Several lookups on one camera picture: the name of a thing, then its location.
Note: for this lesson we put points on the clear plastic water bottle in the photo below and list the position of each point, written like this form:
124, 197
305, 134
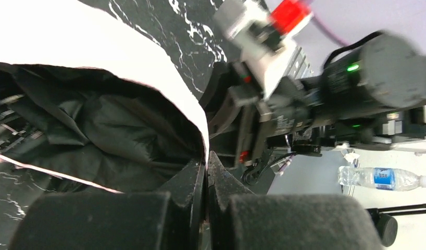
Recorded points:
390, 179

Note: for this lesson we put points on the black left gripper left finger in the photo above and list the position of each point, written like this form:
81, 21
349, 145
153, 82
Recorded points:
169, 218

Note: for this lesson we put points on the black and pink folding umbrella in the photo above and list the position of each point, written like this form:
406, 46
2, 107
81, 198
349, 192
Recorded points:
108, 106

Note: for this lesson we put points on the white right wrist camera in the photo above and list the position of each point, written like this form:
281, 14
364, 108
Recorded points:
265, 38

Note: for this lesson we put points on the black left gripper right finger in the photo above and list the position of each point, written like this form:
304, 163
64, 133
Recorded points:
241, 219

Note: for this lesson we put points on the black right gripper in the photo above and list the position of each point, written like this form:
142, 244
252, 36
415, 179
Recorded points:
247, 130

